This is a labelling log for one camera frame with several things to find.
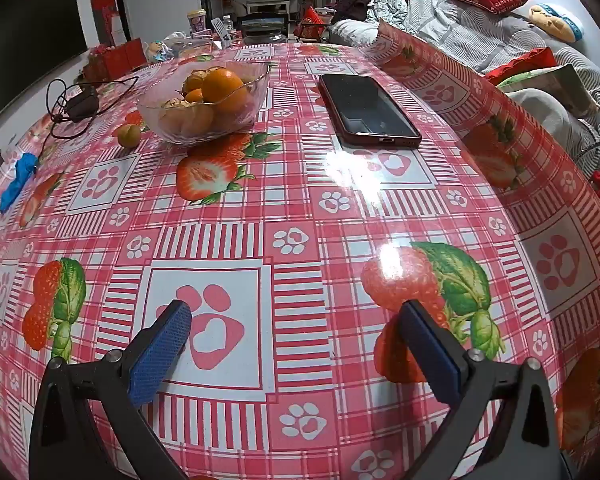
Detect printed picture cushion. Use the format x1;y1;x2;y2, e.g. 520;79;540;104
497;64;600;116

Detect small yellow-green fruit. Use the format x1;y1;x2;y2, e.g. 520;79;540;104
116;123;143;149

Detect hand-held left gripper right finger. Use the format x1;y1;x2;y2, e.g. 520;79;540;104
397;300;576;480

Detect white slotted stand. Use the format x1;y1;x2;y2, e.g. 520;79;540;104
211;16;236;48

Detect clear glass bowl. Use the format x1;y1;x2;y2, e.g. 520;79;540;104
136;60;271;146

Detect red gift boxes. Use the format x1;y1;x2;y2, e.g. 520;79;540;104
82;37;148;81

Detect red cushion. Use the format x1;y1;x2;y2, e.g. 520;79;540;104
484;47;558;86

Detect grey striped sofa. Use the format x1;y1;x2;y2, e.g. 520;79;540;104
327;0;600;181

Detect blue cloth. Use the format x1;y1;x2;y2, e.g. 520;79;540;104
0;152;40;213

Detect white side table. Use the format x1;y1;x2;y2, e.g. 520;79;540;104
245;0;293;16

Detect large orange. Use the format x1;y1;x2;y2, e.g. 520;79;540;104
201;67;244;113

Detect smartphone in red case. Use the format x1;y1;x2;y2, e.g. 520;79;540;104
318;73;423;149

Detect black flat television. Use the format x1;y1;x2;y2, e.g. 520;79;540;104
0;0;88;111

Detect grey white blanket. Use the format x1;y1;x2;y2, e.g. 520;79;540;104
370;0;411;23

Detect yellow and blue plush toy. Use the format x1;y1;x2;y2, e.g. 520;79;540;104
527;3;585;42

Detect snack bag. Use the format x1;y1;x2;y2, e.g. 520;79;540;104
145;40;173;63

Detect white cushion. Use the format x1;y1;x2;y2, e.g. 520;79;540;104
507;89;600;161

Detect red strawberry print tablecloth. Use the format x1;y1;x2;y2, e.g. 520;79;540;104
0;20;600;480

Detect black power adapter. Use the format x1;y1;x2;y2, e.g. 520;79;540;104
66;86;100;122

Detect dark clothes pile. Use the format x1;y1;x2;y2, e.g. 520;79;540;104
337;0;376;21

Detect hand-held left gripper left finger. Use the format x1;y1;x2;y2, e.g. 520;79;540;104
28;300;193;480

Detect red bag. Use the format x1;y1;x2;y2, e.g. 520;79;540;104
300;6;328;43

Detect black charger with cable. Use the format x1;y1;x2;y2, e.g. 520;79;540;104
46;76;140;141

